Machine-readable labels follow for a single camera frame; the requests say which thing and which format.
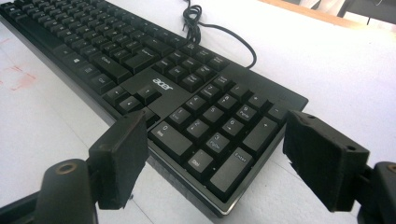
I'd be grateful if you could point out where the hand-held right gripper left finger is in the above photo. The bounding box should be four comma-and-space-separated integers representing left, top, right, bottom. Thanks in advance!
88, 109, 150, 210

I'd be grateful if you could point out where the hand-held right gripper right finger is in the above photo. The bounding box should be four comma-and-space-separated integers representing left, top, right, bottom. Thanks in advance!
282, 109, 371, 213

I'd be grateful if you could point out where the black keyboard cable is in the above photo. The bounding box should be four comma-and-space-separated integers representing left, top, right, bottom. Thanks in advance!
182, 0, 258, 69

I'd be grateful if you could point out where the white table sheet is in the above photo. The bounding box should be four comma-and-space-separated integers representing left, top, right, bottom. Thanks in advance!
0, 0, 396, 224

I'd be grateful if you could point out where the black computer keyboard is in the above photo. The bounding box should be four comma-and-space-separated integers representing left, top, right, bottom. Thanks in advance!
0, 0, 310, 218

